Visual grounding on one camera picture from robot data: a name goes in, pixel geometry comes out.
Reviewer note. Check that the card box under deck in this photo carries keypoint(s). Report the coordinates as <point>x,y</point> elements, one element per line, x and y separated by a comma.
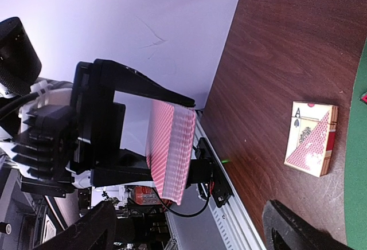
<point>311,137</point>

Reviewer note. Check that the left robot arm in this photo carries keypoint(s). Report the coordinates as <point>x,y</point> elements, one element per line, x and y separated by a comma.
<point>20,69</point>

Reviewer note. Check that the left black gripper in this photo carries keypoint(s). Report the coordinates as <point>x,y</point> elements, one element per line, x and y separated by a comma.
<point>71,134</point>

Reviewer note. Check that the round green poker mat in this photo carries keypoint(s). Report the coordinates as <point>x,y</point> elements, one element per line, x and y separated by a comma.
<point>355,163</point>

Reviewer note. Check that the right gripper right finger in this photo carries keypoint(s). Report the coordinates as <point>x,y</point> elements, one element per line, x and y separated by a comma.
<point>284,229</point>

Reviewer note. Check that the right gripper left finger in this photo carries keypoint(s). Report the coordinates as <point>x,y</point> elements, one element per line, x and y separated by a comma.
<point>96,230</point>

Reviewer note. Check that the red-backed card deck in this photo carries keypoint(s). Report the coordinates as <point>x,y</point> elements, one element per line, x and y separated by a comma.
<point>169,147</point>

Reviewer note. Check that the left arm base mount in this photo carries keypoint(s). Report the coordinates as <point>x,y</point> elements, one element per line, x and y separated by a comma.
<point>206,169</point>

